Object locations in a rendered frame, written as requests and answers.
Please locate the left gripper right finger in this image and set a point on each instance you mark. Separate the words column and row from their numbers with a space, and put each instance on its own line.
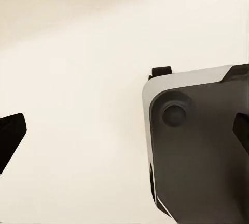
column 241, row 129

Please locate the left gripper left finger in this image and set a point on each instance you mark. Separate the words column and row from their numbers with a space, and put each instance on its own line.
column 12, row 130

